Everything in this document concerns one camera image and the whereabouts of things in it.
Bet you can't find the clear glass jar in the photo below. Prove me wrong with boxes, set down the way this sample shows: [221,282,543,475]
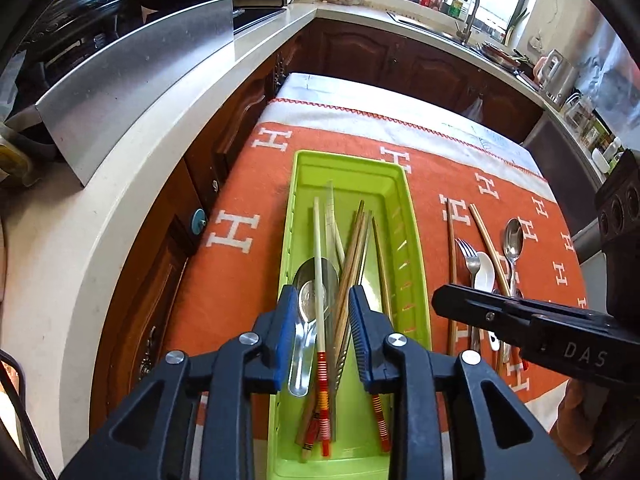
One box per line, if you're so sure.
[562,91,598,131]

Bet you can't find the steel kitchen sink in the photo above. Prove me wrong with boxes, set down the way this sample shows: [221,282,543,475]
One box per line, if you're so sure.
[387,10,466,41]

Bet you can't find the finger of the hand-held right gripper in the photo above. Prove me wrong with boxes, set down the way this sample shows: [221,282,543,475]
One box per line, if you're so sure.
[431,283,544,357]

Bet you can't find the row of condiment jars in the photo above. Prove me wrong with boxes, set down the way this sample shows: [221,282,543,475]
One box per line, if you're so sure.
[580,115,626,176]

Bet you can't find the small steel spoon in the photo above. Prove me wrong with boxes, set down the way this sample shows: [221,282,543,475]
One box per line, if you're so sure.
[497,217,525,363]

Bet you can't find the green onion stalks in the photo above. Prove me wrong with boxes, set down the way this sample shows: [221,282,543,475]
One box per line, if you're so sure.
[505,10,528,46]

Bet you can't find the brown wooden chopstick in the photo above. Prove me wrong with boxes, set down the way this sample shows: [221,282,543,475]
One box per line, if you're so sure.
[467,203,512,297]

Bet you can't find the steel kitchen faucet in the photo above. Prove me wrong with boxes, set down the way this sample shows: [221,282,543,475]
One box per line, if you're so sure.
[457,0,482,45]

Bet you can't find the black pot with red rim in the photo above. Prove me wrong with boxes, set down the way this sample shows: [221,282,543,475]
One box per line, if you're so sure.
[30,0,131,61]

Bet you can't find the green plastic utensil tray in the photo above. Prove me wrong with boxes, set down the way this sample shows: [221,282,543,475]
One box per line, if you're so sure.
[267,149,432,480]

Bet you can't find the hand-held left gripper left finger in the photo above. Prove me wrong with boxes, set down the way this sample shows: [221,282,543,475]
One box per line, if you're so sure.
[59,285,299,480]

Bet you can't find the person's right hand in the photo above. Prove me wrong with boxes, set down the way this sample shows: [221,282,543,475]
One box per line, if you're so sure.
[551,376,609,474]

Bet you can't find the white countertop appliance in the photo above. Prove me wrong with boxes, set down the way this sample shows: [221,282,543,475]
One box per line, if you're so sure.
[535,49,578,103]

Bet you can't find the white ceramic spoon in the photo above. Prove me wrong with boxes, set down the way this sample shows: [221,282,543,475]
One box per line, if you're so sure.
[472,251,502,352]

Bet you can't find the steel splash panel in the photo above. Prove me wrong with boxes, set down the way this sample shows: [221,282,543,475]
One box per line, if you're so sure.
[34,0,236,187]

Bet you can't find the brown wooden kitchen cabinets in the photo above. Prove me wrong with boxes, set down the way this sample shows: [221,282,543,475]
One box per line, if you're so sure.
[90,20,546,431]

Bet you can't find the yellow plastic bag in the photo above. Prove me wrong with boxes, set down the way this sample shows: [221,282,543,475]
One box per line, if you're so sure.
[0,120,41,191]

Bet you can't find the orange patterned blanket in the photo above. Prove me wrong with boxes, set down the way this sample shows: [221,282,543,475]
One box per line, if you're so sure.
[165,97,588,480]

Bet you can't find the steel soup spoon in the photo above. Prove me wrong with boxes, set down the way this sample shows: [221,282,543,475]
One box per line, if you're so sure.
[289,256,340,398]

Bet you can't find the black cable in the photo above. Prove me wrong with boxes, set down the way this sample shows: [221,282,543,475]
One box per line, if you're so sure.
[0,350,56,480]

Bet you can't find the steel fork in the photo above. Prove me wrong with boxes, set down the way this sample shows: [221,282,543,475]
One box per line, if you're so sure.
[455,237,482,356]

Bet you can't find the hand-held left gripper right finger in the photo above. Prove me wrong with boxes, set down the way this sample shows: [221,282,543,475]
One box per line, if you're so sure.
[348,284,584,480]

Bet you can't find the stack of dishes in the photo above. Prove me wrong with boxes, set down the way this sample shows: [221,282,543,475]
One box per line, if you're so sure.
[477,40,531,68]

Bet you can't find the grey steel appliance front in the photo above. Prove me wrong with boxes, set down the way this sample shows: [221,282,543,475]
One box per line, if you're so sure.
[522,110,606,241]

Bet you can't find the bunch of wooden chopsticks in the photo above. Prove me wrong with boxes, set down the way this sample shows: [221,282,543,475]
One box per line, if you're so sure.
[294,197,393,463]

